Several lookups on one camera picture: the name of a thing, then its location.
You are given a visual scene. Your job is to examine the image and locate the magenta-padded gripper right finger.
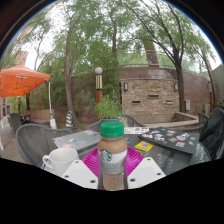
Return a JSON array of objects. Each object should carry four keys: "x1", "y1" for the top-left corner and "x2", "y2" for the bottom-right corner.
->
[{"x1": 124, "y1": 146, "x2": 167, "y2": 190}]

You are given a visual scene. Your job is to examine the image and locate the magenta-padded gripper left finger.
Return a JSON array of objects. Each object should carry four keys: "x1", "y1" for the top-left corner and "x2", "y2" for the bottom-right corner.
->
[{"x1": 61, "y1": 146, "x2": 101, "y2": 190}]

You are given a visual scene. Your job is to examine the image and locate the green-capped coffee drink bottle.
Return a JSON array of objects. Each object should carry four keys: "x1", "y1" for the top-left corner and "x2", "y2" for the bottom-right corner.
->
[{"x1": 97, "y1": 121, "x2": 129, "y2": 192}]

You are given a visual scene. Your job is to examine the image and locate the white ceramic mug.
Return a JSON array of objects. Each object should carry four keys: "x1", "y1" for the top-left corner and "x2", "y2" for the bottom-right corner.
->
[{"x1": 42, "y1": 147, "x2": 80, "y2": 178}]

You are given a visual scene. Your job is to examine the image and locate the yellow square card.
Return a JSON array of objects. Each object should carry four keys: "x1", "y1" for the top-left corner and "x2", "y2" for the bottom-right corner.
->
[{"x1": 134, "y1": 140, "x2": 154, "y2": 152}]

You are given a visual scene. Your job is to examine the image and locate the grey laptop with stickers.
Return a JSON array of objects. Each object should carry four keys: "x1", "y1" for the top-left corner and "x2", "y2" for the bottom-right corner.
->
[{"x1": 52, "y1": 129, "x2": 103, "y2": 151}]

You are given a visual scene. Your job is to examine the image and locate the white printed paper sheet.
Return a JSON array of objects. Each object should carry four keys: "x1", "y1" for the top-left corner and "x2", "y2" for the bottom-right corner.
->
[{"x1": 123, "y1": 126, "x2": 150, "y2": 135}]

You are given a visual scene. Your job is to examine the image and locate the blue yellow striped cone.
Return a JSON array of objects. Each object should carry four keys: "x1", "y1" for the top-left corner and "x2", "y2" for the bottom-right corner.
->
[{"x1": 65, "y1": 110, "x2": 74, "y2": 128}]

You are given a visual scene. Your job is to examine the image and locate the green plant in blue pot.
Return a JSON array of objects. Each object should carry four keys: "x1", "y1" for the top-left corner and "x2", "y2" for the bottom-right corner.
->
[{"x1": 94, "y1": 93, "x2": 126, "y2": 124}]

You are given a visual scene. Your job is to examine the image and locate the dark patio chairs group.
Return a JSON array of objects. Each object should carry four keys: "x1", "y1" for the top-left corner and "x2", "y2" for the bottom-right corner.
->
[{"x1": 8, "y1": 112, "x2": 33, "y2": 134}]

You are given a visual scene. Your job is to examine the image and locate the dark-trunked tree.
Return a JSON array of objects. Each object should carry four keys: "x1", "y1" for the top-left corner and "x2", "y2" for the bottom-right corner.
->
[{"x1": 126, "y1": 0, "x2": 221, "y2": 114}]

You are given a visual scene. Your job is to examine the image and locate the leaning pale-trunked tree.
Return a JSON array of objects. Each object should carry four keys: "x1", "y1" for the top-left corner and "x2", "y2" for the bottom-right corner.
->
[{"x1": 33, "y1": 0, "x2": 134, "y2": 129}]

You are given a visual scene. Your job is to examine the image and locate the orange canopy tent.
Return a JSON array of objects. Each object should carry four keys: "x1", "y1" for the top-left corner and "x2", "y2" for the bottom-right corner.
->
[{"x1": 0, "y1": 61, "x2": 58, "y2": 130}]

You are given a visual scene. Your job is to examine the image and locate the globe-topped lamp post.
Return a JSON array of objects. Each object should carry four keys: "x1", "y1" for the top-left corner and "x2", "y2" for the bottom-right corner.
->
[{"x1": 94, "y1": 66, "x2": 104, "y2": 104}]

